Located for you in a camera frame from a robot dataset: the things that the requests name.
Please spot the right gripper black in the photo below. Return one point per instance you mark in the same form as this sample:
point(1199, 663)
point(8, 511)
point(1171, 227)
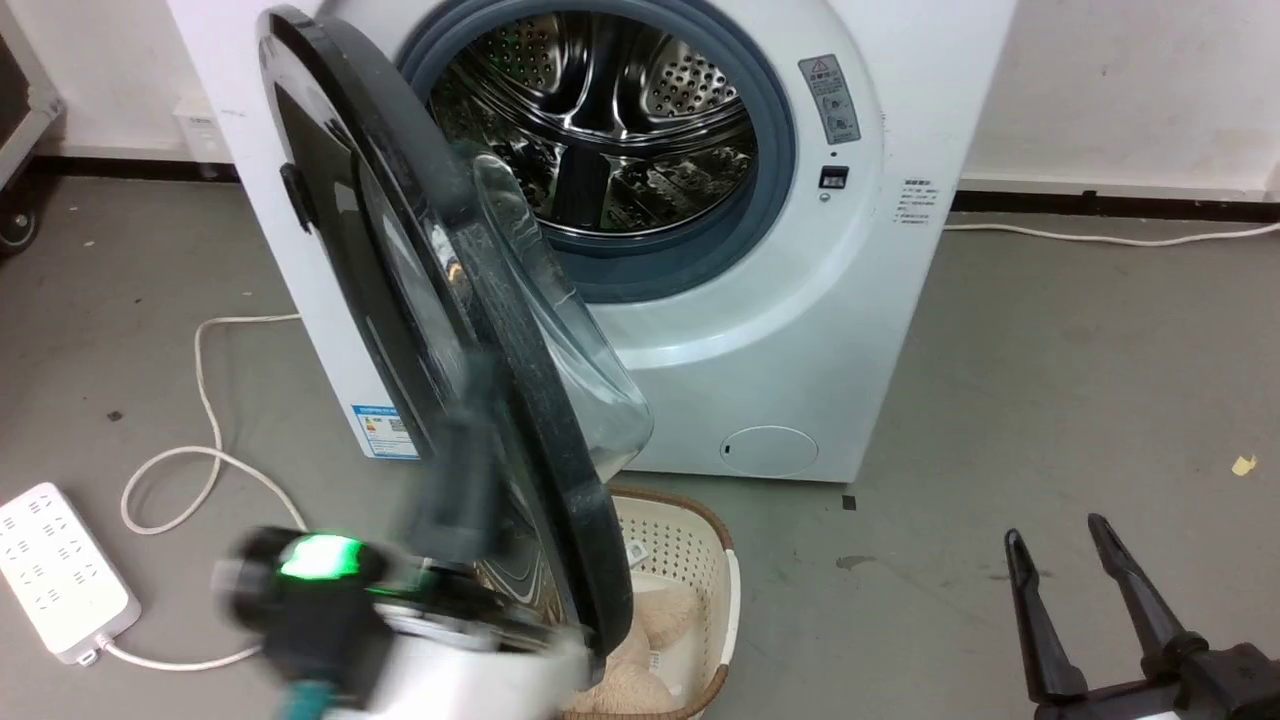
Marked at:
point(1200, 690)

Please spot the cream plastic laundry basket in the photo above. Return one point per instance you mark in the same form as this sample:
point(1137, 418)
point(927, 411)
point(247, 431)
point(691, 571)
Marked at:
point(690, 545)

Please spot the grey warning sticker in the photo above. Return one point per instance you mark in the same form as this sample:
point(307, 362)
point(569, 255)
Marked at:
point(830, 100)

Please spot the white power strip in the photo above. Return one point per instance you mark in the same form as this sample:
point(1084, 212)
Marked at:
point(55, 570)

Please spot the blue energy label sticker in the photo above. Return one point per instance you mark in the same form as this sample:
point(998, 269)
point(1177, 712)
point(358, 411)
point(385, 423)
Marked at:
point(382, 432)

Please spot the grey rubber door gasket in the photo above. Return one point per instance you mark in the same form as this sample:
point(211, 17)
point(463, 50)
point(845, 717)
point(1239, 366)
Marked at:
point(770, 180)

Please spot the stainless steel washer drum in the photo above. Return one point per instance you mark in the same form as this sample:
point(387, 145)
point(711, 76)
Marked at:
point(600, 110)

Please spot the black door latch socket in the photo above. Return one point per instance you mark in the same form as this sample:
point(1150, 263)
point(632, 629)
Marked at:
point(834, 178)

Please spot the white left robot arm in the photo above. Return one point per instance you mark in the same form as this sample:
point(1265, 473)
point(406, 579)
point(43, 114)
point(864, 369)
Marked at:
point(470, 680)

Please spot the black round washer door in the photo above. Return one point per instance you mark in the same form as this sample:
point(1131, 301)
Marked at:
point(400, 250)

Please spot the beige plush fabric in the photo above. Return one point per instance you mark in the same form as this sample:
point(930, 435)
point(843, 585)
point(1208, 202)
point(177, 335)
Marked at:
point(660, 620)

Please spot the white front-load washing machine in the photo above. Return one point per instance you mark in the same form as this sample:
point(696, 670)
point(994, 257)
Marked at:
point(860, 300)

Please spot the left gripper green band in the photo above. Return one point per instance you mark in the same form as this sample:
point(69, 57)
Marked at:
point(310, 610)

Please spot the round white filter cover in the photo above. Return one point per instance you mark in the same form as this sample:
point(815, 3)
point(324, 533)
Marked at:
point(770, 451)

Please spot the yellow paper scrap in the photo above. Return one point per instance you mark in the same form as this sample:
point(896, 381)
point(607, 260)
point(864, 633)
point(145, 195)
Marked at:
point(1243, 464)

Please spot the white wall box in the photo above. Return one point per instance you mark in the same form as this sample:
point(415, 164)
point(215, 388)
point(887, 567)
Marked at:
point(203, 130)

